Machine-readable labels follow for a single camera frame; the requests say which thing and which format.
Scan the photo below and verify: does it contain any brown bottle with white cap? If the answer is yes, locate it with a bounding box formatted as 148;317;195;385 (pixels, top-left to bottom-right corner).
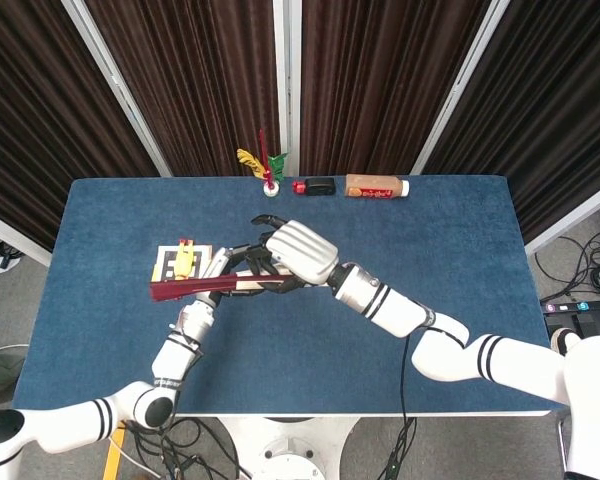
344;173;411;200

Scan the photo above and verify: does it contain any metal tube frame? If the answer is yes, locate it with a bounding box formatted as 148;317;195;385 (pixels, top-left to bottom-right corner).
556;417;572;480

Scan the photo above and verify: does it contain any black cable with green light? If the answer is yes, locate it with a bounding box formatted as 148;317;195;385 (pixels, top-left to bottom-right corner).
378;417;417;480

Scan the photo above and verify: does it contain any white partition frame post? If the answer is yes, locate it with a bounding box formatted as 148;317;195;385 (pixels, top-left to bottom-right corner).
410;0;512;176
272;0;304;178
61;0;174;178

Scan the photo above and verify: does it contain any white partition base rail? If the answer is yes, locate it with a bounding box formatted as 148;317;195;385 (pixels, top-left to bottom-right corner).
524;188;600;257
0;206;54;267

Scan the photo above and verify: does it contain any black bottle with red cap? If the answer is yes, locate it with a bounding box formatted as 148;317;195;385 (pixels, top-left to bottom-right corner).
292;176;337;196

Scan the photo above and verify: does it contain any yellow floor tape strip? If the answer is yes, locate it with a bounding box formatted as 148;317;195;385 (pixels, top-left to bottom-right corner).
102;424;127;480

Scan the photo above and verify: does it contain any black floor cable bundle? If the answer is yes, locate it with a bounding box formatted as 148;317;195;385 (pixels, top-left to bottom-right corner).
534;199;600;304
109;416;241;480

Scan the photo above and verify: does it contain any yellow toy figure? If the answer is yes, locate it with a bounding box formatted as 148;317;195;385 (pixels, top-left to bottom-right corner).
173;238;196;281

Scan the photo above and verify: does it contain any red ribbed paper folding fan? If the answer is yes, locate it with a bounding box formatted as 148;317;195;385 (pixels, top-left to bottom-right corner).
149;271;297;304

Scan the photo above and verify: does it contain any dark brown curtain panel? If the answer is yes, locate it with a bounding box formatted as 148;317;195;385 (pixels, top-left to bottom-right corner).
423;0;600;245
0;0;161;252
84;0;281;178
299;0;492;177

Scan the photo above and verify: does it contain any blue felt table mat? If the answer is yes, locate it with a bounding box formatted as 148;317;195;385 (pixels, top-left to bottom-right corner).
13;174;567;415

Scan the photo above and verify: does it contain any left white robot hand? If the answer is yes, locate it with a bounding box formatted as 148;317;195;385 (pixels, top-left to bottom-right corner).
194;242;264;307

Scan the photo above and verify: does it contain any colourful feather shuttlecock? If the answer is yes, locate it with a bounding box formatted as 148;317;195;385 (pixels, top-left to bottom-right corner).
236;128;288;197

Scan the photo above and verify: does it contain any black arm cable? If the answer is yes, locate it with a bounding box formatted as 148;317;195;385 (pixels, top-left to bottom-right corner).
398;324;434;421

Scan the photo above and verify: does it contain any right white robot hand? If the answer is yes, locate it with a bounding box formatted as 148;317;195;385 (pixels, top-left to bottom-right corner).
249;214;341;294

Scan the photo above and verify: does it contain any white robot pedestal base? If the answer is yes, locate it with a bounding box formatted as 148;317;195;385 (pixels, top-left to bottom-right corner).
218;414;362;480

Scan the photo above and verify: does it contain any square fiducial marker board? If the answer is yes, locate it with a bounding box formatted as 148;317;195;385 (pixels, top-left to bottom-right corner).
150;243;214;285

